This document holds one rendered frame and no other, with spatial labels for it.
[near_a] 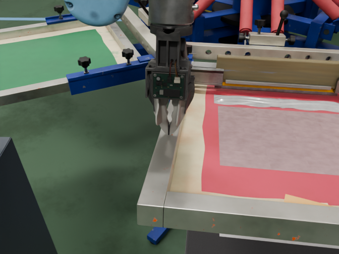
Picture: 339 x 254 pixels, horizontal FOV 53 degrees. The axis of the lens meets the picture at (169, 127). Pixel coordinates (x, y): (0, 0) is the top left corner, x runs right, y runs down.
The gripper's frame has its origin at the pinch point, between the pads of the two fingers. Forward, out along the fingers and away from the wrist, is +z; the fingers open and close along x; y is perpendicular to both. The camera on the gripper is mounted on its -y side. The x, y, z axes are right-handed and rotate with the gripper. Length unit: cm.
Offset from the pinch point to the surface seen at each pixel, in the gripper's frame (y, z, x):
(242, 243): 1.9, 26.6, 17.3
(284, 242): 0.5, 26.3, 26.8
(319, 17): -103, -9, 55
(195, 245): 3.5, 27.0, 7.0
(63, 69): -65, 10, -49
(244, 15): -83, -11, 20
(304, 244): 0.5, 26.3, 31.0
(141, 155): -137, 90, -33
